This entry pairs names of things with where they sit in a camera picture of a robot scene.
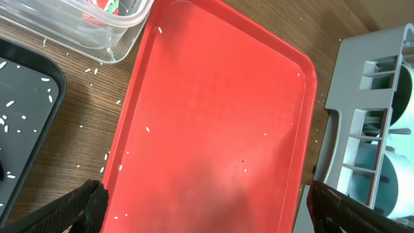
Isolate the red snack wrapper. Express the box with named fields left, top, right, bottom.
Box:
left=82, top=0, right=119, bottom=25

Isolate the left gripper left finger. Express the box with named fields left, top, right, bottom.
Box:
left=1, top=179, right=109, bottom=233

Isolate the black plastic tray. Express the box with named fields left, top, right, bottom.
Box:
left=1, top=39, right=67, bottom=225

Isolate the grey dishwasher rack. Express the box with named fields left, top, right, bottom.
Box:
left=292, top=23, right=414, bottom=233

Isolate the light blue bowl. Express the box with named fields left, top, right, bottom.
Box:
left=348, top=146, right=413, bottom=219

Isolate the clear plastic bin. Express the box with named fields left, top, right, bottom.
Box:
left=1, top=0, right=154, bottom=63

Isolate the red serving tray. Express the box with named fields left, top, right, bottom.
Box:
left=102, top=1, right=317, bottom=233

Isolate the green bowl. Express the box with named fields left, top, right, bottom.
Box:
left=367, top=64, right=413, bottom=129

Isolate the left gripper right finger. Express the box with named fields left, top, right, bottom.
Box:
left=307, top=181, right=413, bottom=233

